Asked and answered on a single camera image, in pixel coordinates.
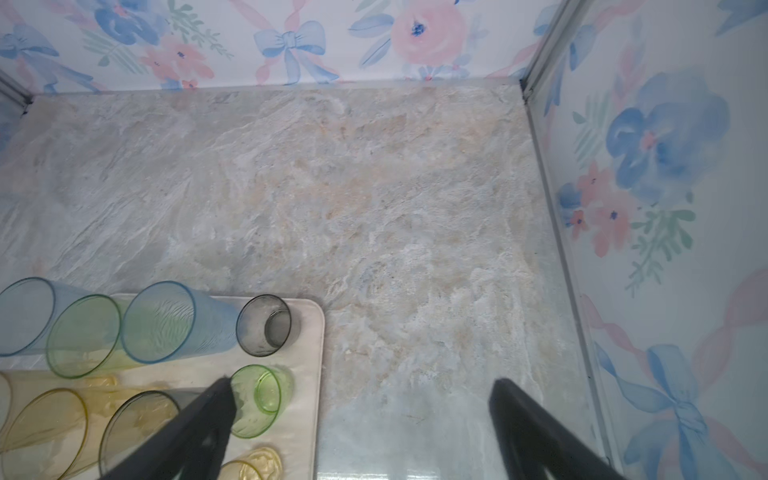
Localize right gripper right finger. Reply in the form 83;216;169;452
489;378;622;479

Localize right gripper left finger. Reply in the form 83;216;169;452
101;376;237;479

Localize tall grey plastic cup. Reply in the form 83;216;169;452
98;389;202;476

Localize small yellow plastic cup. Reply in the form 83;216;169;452
218;446;284;480

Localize small green plastic cup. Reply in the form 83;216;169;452
230;364;294;439

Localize blue ribbed plastic cup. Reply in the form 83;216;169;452
121;281;239;364

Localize small grey plastic cup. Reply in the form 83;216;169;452
236;294;295;358

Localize tall yellow plastic cup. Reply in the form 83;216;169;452
1;387;138;479

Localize tall green plastic cup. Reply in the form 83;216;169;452
45;294;141;379

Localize tall orange plastic cup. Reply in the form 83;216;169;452
1;370;119;434

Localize light blue plastic cup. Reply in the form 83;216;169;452
0;277;91;357

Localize beige plastic tray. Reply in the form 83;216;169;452
1;299;325;479

